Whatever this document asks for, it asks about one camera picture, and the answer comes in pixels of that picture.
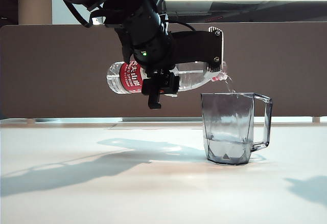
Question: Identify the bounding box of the aluminium partition base rail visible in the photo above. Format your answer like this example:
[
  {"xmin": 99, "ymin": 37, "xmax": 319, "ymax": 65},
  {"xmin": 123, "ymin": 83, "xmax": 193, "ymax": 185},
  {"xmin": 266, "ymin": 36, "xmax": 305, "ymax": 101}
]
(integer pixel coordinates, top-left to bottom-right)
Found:
[{"xmin": 33, "ymin": 116, "xmax": 321, "ymax": 124}]

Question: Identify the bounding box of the beige round column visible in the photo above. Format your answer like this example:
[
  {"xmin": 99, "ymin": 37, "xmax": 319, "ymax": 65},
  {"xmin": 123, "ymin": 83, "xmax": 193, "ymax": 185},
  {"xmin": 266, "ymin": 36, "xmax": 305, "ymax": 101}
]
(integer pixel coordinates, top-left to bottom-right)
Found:
[{"xmin": 17, "ymin": 0, "xmax": 53, "ymax": 26}]

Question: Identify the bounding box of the grey transparent handled cup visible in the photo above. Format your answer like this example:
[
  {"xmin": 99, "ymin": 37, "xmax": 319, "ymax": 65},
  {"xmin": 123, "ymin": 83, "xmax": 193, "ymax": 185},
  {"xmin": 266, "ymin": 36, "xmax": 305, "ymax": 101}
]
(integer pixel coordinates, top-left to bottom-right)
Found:
[{"xmin": 201, "ymin": 92, "xmax": 273, "ymax": 167}]

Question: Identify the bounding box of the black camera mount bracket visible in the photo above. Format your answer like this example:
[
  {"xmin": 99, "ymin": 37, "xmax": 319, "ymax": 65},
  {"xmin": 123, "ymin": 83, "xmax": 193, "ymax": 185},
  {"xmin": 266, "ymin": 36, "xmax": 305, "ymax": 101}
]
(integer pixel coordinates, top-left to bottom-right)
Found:
[{"xmin": 170, "ymin": 30, "xmax": 223, "ymax": 65}]

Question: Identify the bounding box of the clear red-label water bottle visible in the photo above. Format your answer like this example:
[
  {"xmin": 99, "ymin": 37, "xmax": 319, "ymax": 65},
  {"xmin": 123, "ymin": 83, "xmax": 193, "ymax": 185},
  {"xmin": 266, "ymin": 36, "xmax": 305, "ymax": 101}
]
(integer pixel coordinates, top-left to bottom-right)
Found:
[{"xmin": 106, "ymin": 60, "xmax": 230, "ymax": 95}]

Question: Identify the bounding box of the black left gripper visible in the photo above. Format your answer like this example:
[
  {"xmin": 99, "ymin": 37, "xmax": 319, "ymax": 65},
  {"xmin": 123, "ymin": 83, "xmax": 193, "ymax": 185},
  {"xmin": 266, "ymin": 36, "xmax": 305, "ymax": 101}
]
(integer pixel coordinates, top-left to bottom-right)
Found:
[{"xmin": 122, "ymin": 9, "xmax": 179, "ymax": 110}]

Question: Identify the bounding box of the brown desk partition panel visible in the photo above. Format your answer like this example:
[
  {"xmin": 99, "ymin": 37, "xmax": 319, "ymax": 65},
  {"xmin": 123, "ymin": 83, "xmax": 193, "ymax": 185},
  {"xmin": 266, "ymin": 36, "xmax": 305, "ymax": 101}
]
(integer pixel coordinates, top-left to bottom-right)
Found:
[{"xmin": 0, "ymin": 24, "xmax": 327, "ymax": 119}]

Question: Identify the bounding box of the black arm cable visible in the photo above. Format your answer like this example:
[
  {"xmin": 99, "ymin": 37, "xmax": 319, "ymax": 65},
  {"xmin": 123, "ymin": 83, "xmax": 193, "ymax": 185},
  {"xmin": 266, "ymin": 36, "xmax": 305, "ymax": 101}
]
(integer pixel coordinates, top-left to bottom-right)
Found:
[{"xmin": 51, "ymin": 0, "xmax": 94, "ymax": 28}]

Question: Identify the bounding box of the thin black camera cable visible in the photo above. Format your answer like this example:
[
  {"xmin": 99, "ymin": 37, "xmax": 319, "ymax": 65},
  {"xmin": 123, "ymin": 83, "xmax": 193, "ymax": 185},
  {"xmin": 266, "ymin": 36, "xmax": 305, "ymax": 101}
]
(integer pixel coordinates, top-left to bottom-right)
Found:
[{"xmin": 168, "ymin": 20, "xmax": 198, "ymax": 32}]

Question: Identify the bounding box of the small white wall sign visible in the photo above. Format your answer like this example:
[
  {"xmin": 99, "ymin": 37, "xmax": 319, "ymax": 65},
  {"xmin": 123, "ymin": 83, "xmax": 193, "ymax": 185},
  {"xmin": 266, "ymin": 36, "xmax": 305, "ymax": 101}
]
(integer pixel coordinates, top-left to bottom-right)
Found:
[{"xmin": 91, "ymin": 16, "xmax": 106, "ymax": 26}]

